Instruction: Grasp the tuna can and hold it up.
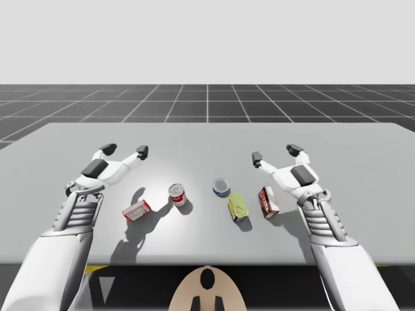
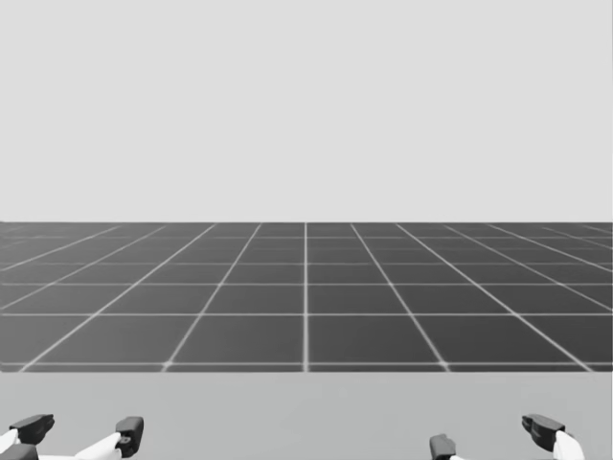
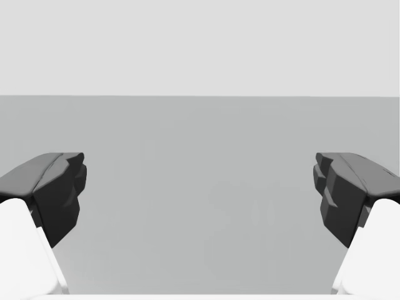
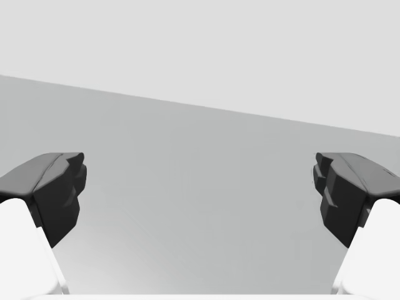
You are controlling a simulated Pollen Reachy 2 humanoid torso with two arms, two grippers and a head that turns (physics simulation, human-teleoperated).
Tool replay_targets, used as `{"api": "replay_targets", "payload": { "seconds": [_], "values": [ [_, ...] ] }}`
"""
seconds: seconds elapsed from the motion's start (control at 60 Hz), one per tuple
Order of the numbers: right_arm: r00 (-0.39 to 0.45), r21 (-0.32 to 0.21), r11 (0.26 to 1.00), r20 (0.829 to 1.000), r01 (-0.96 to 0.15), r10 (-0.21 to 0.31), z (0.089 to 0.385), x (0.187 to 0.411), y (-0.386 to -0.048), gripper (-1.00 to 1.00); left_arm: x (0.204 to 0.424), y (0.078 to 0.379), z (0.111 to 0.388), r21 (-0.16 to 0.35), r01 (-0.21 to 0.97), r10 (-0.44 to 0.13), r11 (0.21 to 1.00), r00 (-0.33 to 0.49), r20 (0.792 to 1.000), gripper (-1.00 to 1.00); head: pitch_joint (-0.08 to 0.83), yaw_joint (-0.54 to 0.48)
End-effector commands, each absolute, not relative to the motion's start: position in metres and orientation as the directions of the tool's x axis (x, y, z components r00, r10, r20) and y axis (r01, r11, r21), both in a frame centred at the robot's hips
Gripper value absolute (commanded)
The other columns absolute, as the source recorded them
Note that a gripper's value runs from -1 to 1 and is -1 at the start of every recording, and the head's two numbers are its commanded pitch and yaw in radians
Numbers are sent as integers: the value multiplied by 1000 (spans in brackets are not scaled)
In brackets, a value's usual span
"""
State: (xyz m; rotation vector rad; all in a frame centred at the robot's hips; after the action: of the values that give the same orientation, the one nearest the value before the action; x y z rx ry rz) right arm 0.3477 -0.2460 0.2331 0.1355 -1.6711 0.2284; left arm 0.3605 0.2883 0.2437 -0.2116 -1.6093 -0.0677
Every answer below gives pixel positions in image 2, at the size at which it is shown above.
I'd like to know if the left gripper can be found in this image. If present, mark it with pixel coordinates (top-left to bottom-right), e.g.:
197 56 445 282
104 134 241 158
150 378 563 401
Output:
0 413 146 460

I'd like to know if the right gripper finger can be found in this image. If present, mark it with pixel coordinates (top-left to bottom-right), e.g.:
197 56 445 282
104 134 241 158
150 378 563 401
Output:
428 432 468 460
520 413 588 460

